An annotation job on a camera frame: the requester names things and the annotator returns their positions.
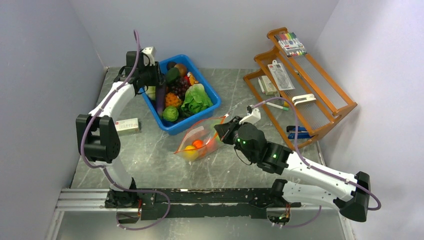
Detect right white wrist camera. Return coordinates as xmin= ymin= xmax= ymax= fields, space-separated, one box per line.
xmin=239 ymin=105 xmax=261 ymax=125

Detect clear zip top bag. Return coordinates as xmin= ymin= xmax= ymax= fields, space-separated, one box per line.
xmin=173 ymin=114 xmax=229 ymax=162

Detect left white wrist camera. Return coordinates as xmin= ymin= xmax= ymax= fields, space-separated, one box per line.
xmin=141 ymin=46 xmax=156 ymax=66

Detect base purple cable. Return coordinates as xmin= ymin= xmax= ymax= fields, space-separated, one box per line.
xmin=271 ymin=205 xmax=323 ymax=229
xmin=115 ymin=189 xmax=172 ymax=232

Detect wooden rack shelf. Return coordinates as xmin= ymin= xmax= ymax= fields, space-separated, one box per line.
xmin=243 ymin=27 xmax=357 ymax=148

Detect packaged item on shelf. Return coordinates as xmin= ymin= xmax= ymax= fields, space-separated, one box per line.
xmin=267 ymin=59 xmax=295 ymax=91

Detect coloured marker pen pack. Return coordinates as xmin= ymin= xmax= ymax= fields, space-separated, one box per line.
xmin=274 ymin=32 xmax=307 ymax=58

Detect dark green toy avocado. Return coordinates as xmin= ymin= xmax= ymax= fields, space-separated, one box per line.
xmin=165 ymin=67 xmax=181 ymax=85

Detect red toy peach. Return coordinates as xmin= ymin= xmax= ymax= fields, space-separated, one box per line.
xmin=205 ymin=138 xmax=217 ymax=152

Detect dark toy grapes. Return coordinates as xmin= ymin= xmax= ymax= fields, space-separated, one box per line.
xmin=170 ymin=77 xmax=190 ymax=100

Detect red toy pepper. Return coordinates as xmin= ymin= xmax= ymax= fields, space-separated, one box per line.
xmin=183 ymin=75 xmax=191 ymax=86

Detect purple toy eggplant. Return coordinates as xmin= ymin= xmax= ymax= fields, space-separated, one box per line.
xmin=155 ymin=83 xmax=167 ymax=118

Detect small white carton box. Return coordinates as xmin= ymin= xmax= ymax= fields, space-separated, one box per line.
xmin=115 ymin=118 xmax=140 ymax=135

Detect green toy lettuce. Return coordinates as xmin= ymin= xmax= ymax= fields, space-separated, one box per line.
xmin=180 ymin=83 xmax=213 ymax=115

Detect green toy cabbage front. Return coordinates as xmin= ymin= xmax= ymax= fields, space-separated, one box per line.
xmin=162 ymin=106 xmax=179 ymax=122

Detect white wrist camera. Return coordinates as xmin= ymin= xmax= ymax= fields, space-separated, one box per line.
xmin=141 ymin=46 xmax=156 ymax=66
xmin=239 ymin=105 xmax=261 ymax=125

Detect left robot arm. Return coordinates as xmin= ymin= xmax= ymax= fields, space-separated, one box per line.
xmin=75 ymin=46 xmax=167 ymax=208

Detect dark purple round fruit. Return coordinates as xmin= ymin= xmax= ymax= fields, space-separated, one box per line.
xmin=166 ymin=61 xmax=177 ymax=71

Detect blue plastic bin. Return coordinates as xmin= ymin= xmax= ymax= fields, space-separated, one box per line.
xmin=141 ymin=54 xmax=221 ymax=135

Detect white box on shelf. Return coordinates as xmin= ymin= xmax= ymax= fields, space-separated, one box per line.
xmin=258 ymin=75 xmax=278 ymax=96

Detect yellow toy mango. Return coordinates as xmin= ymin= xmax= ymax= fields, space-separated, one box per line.
xmin=182 ymin=145 xmax=199 ymax=162

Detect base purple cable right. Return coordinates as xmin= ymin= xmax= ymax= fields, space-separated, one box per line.
xmin=271 ymin=205 xmax=323 ymax=229

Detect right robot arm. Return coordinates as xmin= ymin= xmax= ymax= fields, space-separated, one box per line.
xmin=213 ymin=116 xmax=371 ymax=223

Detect orange textured toy fruit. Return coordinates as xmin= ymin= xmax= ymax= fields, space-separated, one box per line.
xmin=165 ymin=92 xmax=183 ymax=109

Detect blue stapler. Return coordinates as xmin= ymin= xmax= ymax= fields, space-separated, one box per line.
xmin=286 ymin=125 xmax=311 ymax=140

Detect white stapler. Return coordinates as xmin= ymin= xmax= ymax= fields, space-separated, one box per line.
xmin=291 ymin=93 xmax=317 ymax=106

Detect green toy ball vegetable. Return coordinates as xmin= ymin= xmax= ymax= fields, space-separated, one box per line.
xmin=213 ymin=132 xmax=223 ymax=145

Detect orange toy pumpkin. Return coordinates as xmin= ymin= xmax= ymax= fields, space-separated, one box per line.
xmin=191 ymin=139 xmax=204 ymax=149

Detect green capped marker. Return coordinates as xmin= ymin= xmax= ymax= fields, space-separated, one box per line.
xmin=266 ymin=102 xmax=289 ymax=111

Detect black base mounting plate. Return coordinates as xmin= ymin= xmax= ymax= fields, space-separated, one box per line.
xmin=103 ymin=188 xmax=290 ymax=220

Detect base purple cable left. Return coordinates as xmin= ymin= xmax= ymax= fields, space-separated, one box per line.
xmin=115 ymin=189 xmax=172 ymax=232

